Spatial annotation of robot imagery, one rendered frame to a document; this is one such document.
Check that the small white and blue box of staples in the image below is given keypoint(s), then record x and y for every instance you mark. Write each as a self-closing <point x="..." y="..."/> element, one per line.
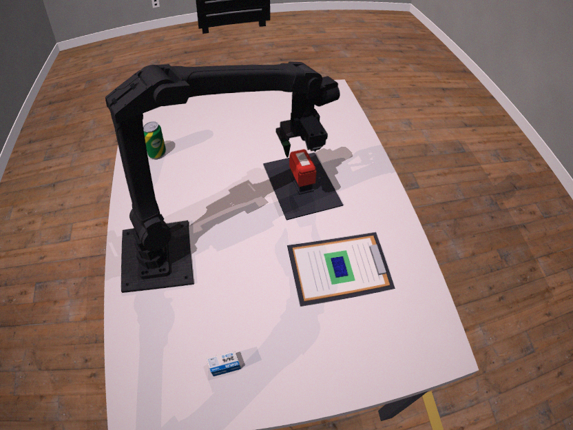
<point x="223" y="363"/>

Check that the green and yellow drink can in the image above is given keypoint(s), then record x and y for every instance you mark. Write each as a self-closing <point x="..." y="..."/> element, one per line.
<point x="154" y="139"/>

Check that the red self-inking stamp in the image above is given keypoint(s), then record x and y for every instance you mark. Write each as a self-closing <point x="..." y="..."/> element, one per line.
<point x="303" y="171"/>

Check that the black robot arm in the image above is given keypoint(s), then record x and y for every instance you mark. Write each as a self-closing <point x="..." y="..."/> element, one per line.
<point x="162" y="85"/>

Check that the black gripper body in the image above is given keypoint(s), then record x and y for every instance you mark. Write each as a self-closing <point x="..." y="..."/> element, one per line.
<point x="285" y="131"/>

